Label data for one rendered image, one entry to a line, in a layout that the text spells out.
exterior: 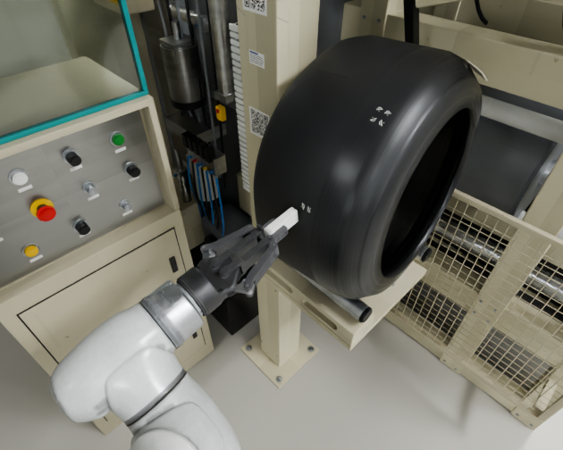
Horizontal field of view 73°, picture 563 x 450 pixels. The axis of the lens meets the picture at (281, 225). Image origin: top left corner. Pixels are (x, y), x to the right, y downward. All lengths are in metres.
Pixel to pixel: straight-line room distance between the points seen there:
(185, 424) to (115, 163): 0.76
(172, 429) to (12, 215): 0.72
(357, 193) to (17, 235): 0.84
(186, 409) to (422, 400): 1.46
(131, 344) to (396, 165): 0.47
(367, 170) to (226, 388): 1.41
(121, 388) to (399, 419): 1.45
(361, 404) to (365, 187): 1.34
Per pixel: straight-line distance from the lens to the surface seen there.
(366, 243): 0.68
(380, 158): 0.63
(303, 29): 0.91
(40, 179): 1.08
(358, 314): 0.95
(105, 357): 0.57
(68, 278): 1.21
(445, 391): 1.98
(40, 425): 2.05
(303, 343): 1.93
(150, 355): 0.57
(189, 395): 0.59
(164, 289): 0.60
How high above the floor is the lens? 1.70
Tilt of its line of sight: 44 degrees down
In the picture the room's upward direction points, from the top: straight up
